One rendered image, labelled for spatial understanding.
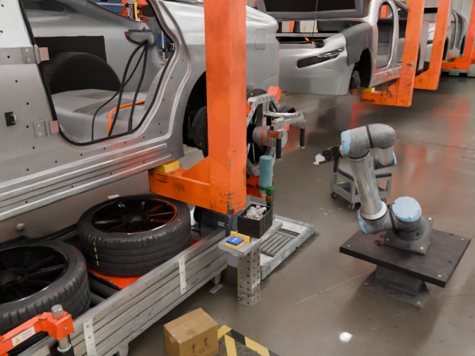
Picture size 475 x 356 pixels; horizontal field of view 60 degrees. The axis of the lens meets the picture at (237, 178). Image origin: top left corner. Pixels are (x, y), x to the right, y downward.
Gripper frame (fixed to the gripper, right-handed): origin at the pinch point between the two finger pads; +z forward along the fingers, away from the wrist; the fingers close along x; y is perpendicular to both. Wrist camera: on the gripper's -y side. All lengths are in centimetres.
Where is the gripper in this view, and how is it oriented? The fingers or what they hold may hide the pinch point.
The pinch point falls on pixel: (315, 163)
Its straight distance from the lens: 283.1
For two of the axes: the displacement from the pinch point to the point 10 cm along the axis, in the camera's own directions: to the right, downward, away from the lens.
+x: -5.0, 3.0, -8.1
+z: -7.8, 2.5, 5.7
